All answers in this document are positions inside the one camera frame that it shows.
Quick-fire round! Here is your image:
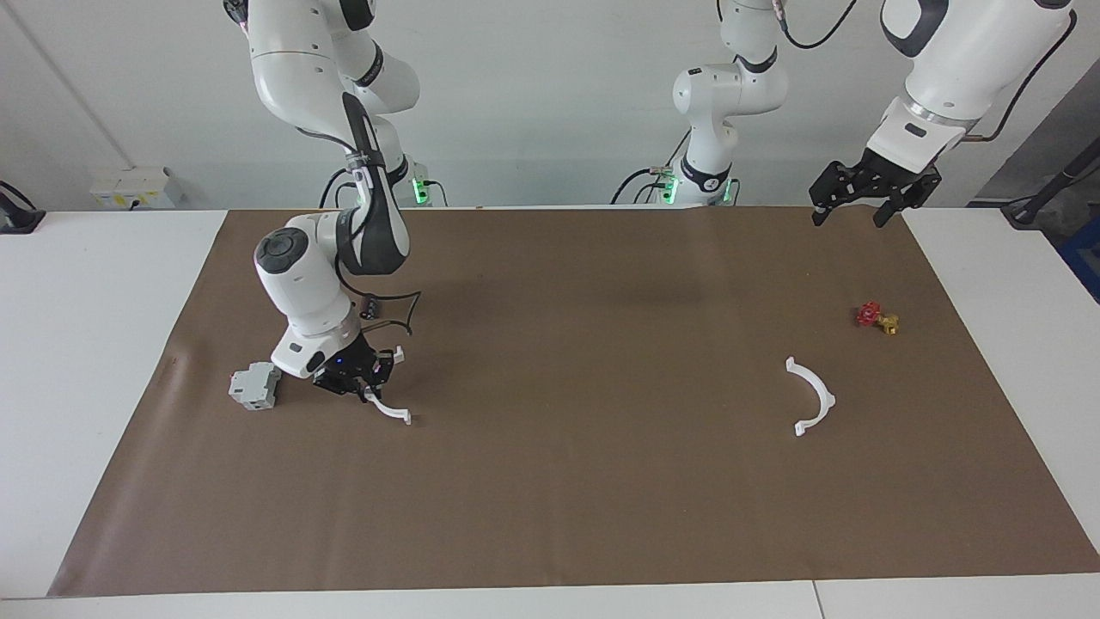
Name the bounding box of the black stand pole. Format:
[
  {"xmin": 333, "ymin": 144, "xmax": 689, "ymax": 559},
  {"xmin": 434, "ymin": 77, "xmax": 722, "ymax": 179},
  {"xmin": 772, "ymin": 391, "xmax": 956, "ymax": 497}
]
[{"xmin": 1001, "ymin": 138, "xmax": 1100, "ymax": 229}]

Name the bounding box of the black base cable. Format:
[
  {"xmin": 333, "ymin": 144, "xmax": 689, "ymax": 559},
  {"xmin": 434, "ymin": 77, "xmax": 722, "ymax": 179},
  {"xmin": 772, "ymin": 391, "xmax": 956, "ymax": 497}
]
[
  {"xmin": 610, "ymin": 129, "xmax": 695, "ymax": 205},
  {"xmin": 320, "ymin": 166, "xmax": 362, "ymax": 210}
]

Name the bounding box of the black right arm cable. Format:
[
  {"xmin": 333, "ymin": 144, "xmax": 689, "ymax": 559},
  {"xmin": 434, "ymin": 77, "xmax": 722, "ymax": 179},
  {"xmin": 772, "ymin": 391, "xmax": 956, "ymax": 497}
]
[{"xmin": 337, "ymin": 254, "xmax": 422, "ymax": 336}]

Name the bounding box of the white wall socket box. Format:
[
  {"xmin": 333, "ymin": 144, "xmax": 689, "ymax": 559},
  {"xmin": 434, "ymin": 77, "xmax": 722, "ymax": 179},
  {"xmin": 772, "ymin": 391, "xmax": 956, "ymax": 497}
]
[{"xmin": 90, "ymin": 167, "xmax": 184, "ymax": 210}]

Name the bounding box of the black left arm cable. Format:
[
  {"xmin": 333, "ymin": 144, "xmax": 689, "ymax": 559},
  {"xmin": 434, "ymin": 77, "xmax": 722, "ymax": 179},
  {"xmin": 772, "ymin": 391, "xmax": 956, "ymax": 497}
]
[{"xmin": 778, "ymin": 0, "xmax": 1079, "ymax": 143}]

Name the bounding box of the white half pipe clamp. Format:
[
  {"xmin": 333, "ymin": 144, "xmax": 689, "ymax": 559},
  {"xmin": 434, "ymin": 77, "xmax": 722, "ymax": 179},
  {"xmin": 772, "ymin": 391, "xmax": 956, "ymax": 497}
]
[
  {"xmin": 785, "ymin": 357, "xmax": 836, "ymax": 438},
  {"xmin": 361, "ymin": 346, "xmax": 412, "ymax": 426}
]

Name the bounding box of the black left base cable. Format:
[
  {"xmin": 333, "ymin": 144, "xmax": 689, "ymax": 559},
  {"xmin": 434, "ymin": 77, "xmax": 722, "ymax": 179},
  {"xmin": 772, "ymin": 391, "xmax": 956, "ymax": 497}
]
[{"xmin": 610, "ymin": 129, "xmax": 695, "ymax": 205}]

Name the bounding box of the white circuit breaker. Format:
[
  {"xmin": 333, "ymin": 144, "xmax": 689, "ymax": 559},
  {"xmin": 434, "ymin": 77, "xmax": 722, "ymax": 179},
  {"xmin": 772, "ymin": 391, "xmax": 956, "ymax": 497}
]
[{"xmin": 229, "ymin": 362, "xmax": 282, "ymax": 411}]

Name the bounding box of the brown paper table mat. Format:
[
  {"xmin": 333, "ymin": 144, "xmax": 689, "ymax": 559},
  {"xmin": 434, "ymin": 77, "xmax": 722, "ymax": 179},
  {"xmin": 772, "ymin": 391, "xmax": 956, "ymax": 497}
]
[{"xmin": 47, "ymin": 206, "xmax": 1100, "ymax": 598}]

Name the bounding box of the red handle brass valve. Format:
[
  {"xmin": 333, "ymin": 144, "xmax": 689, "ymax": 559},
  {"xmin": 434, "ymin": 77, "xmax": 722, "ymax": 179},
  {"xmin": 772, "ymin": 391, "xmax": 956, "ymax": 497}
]
[{"xmin": 855, "ymin": 301, "xmax": 901, "ymax": 336}]

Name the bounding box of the blue crate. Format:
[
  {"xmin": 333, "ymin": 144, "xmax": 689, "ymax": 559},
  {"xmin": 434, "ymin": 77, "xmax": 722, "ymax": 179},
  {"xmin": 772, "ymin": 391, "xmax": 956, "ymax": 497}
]
[{"xmin": 1060, "ymin": 217, "xmax": 1100, "ymax": 303}]

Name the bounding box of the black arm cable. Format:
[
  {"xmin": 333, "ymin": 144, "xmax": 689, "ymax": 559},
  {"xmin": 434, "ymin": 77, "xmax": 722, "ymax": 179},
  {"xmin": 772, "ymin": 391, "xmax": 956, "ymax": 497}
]
[
  {"xmin": 778, "ymin": 0, "xmax": 1079, "ymax": 143},
  {"xmin": 337, "ymin": 254, "xmax": 422, "ymax": 336}
]

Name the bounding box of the black right base cable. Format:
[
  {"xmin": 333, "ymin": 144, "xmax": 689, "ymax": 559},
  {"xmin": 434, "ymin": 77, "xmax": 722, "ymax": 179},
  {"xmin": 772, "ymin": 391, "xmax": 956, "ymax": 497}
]
[{"xmin": 320, "ymin": 166, "xmax": 362, "ymax": 210}]

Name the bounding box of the black table clamp mount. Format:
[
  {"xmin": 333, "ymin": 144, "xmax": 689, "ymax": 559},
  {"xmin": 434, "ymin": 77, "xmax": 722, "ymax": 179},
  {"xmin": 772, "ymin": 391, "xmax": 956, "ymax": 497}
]
[{"xmin": 0, "ymin": 181, "xmax": 46, "ymax": 235}]

